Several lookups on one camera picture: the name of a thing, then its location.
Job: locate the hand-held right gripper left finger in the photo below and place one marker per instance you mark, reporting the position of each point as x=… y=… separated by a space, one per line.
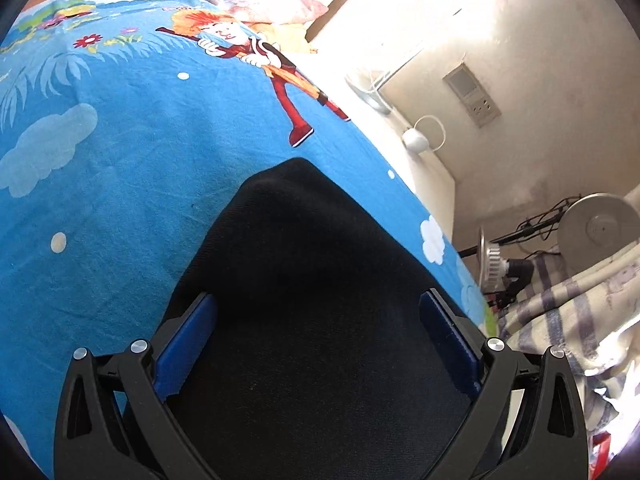
x=185 y=345

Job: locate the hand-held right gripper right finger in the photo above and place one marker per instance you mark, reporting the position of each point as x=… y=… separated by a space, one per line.
x=445 y=340

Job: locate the black pants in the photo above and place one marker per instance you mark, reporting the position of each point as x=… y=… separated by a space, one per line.
x=320 y=285

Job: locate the white electric fan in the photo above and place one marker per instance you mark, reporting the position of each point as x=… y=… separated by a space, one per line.
x=492 y=260

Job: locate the striped white blanket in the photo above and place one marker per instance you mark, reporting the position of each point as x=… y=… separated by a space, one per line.
x=550 y=300

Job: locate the cartoon printed bedsheet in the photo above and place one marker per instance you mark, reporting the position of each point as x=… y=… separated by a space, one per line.
x=125 y=185

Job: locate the grey round disc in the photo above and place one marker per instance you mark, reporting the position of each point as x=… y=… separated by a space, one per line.
x=595 y=225

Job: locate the red packet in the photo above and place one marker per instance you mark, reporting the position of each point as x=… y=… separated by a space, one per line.
x=600 y=452

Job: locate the brown wooden board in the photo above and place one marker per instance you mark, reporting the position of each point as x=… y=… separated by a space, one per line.
x=340 y=2

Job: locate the wall socket panel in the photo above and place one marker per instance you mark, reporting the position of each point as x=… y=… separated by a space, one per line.
x=472 y=95

